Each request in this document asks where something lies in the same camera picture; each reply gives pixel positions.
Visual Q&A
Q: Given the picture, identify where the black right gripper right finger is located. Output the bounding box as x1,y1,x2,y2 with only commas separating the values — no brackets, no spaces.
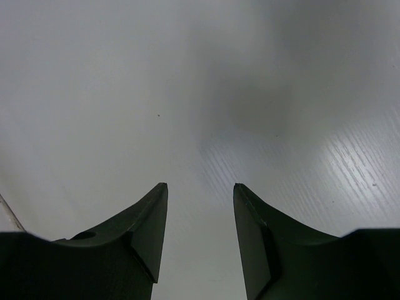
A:
233,183,399,299

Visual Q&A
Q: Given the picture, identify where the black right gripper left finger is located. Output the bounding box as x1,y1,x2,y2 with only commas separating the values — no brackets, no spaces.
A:
1,182,168,299

